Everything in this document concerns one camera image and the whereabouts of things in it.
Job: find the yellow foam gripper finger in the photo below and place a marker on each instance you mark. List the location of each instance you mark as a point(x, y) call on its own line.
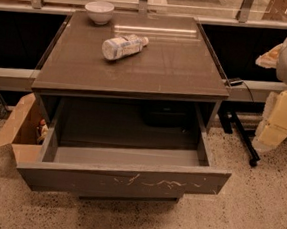
point(272, 129)
point(269, 59)

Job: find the grey top drawer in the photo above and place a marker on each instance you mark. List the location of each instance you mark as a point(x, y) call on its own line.
point(124, 149)

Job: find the grey drawer cabinet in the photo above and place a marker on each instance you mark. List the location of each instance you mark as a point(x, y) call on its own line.
point(175, 66)

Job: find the small black device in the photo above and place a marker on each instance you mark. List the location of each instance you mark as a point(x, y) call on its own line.
point(234, 82)

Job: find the black stand leg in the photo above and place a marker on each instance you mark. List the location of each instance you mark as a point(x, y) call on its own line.
point(227, 117)

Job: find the white plastic bottle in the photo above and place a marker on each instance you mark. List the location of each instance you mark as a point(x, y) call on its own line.
point(123, 46)

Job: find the white ceramic bowl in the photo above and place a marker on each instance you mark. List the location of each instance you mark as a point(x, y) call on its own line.
point(100, 12)

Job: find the items inside cardboard box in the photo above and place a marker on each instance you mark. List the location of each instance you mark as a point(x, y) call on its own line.
point(42, 130)

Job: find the brown cardboard box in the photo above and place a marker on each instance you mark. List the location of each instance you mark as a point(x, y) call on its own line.
point(19, 130)

